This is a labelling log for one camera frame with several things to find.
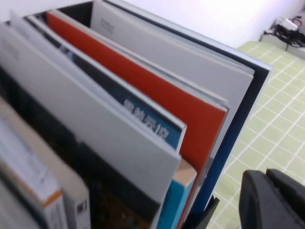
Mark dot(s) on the thin grey white cover book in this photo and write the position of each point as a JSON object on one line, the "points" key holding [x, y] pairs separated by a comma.
{"points": [[166, 47]]}

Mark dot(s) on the black perforated book holder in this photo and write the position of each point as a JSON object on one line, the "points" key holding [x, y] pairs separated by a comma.
{"points": [[202, 217]]}

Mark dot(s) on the white spine slim book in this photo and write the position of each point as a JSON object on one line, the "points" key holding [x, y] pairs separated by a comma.
{"points": [[71, 186]]}

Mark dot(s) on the grey cover magazine dark photo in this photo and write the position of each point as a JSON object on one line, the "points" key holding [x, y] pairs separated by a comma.
{"points": [[83, 107]]}

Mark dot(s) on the grey box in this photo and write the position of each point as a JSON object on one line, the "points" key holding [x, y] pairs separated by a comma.
{"points": [[296, 51]]}

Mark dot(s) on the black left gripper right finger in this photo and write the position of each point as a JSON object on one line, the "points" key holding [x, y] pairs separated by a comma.
{"points": [[293, 198]]}

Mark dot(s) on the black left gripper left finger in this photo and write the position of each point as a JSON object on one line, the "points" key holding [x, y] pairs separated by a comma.
{"points": [[255, 202]]}

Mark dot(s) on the red cover magazine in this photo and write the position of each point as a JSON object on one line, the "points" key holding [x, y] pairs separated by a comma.
{"points": [[166, 100]]}

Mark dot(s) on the green white grid tablecloth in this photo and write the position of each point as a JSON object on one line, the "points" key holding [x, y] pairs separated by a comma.
{"points": [[274, 119]]}

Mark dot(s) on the grey book orange spine band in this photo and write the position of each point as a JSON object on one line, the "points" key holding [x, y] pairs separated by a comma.
{"points": [[28, 167]]}

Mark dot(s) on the navy and white cover book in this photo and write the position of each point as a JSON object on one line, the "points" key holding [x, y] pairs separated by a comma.
{"points": [[221, 155]]}

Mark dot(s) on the cyan spine book tan pages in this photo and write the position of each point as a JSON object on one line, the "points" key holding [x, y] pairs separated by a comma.
{"points": [[176, 202]]}

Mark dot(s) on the blue cover car book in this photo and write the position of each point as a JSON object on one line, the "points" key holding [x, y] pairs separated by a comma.
{"points": [[119, 95]]}

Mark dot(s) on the white power adapter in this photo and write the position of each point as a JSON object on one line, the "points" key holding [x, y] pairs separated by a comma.
{"points": [[287, 23]]}

